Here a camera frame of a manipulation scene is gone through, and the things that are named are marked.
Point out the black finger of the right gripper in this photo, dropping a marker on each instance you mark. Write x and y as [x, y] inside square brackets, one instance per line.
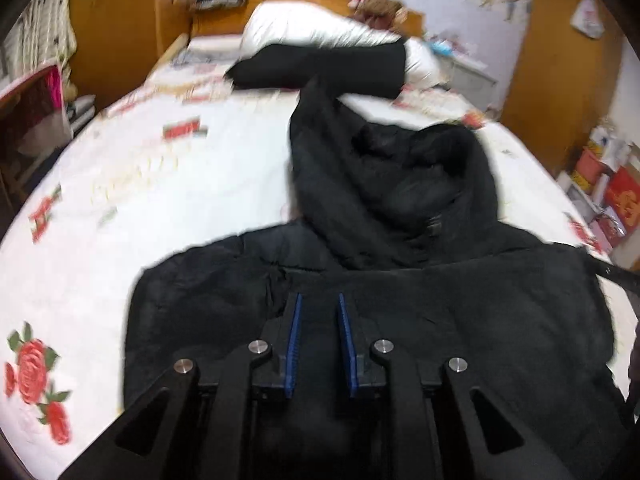
[626, 279]

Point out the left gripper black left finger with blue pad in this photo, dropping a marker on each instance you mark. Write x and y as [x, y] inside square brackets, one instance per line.
[185, 428]

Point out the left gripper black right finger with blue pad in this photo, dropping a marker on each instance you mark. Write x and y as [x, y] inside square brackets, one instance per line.
[452, 428]

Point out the black hooded puffer jacket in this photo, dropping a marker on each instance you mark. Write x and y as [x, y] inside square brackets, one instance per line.
[404, 224]

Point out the wooden door right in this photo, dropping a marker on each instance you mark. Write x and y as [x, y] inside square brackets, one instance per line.
[563, 82]

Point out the white bedside cabinet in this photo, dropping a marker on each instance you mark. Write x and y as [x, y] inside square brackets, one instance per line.
[469, 78]

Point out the white plastic bag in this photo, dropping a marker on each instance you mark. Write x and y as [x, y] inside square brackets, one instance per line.
[586, 19]

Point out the white floral bed quilt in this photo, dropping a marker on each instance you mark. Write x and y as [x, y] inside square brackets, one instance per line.
[182, 162]

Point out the folded black garment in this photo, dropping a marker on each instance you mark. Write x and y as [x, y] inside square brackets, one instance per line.
[370, 71]

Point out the wooden desk with plaid cloth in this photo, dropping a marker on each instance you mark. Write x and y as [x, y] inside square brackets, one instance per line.
[34, 124]

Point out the brown teddy bear santa hat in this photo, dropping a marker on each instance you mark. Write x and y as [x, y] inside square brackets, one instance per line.
[380, 14]

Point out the grey folded cloth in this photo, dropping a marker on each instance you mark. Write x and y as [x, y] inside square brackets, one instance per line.
[188, 57]

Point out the wooden headboard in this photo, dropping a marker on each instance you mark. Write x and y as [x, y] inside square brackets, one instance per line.
[232, 20]

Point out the white pillow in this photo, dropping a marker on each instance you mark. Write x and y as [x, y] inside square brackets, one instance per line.
[332, 31]

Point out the wooden wardrobe left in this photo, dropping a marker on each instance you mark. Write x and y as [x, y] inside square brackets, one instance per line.
[120, 41]

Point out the patterned window curtain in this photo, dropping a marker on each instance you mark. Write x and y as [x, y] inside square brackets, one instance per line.
[42, 33]

